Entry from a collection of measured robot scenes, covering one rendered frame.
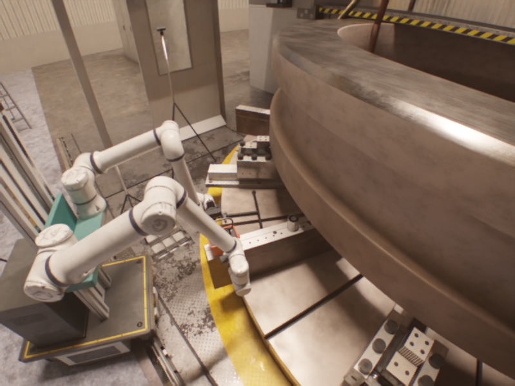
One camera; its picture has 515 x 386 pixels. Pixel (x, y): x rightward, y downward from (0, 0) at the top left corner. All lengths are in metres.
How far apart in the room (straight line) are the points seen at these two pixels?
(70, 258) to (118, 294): 1.14
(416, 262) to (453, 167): 0.53
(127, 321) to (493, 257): 2.12
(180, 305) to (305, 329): 1.08
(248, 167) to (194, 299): 1.35
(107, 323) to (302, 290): 1.43
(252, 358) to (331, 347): 0.61
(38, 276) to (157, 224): 0.57
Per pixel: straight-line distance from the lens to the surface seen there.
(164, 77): 4.29
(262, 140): 2.62
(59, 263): 1.22
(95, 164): 1.84
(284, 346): 1.90
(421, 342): 1.55
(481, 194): 1.05
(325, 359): 1.91
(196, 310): 2.37
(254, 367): 2.17
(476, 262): 1.38
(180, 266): 2.63
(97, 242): 1.08
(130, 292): 2.23
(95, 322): 2.23
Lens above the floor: 2.11
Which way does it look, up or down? 41 degrees down
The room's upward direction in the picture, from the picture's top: straight up
